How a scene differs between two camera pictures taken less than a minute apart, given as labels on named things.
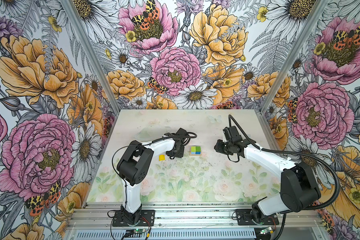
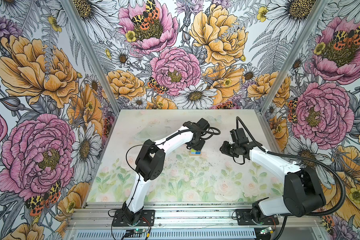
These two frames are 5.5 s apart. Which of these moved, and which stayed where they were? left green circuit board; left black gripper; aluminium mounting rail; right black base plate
Moved: left black gripper
Stayed: left green circuit board; right black base plate; aluminium mounting rail
